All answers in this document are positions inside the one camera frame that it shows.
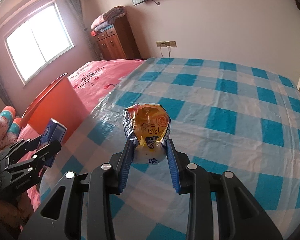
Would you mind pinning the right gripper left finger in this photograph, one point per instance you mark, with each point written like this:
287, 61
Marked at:
123, 163

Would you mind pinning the wall power outlet strip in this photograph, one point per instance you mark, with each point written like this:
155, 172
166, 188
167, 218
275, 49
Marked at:
162, 44

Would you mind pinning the pink floral bedspread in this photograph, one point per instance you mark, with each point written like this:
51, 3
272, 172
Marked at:
85, 97

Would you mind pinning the folded blankets stack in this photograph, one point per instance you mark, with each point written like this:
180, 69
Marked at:
107, 18

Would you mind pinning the grey checkered curtain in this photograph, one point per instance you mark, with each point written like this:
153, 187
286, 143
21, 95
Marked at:
76, 9

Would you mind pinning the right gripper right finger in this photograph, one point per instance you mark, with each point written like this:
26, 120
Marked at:
172, 157

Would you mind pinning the orange blue snack packet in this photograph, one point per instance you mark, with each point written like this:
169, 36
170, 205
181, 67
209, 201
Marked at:
147, 125

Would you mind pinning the window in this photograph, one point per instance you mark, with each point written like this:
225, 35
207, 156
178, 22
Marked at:
38, 40

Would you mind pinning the blue milk carton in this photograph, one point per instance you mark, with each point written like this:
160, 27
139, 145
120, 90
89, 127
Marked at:
54, 131

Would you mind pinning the orange plastic bucket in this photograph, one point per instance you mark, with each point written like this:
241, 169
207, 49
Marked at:
59, 101

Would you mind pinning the rolled colourful quilt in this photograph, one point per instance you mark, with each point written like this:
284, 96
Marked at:
10, 127

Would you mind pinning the brown wooden cabinet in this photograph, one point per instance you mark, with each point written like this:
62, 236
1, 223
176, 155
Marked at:
118, 42

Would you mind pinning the blue checkered plastic tablecloth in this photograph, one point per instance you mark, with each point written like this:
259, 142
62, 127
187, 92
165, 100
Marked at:
224, 116

